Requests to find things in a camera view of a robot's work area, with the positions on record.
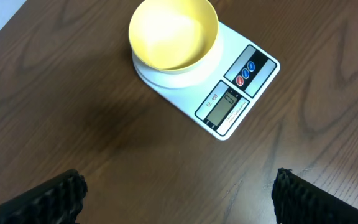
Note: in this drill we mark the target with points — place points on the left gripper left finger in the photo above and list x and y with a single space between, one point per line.
58 200

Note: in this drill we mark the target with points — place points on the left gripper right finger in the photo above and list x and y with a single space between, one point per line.
300 202

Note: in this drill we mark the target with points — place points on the white digital kitchen scale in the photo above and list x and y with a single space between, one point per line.
220 91

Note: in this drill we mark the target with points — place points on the pale yellow bowl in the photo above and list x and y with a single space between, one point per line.
173 35

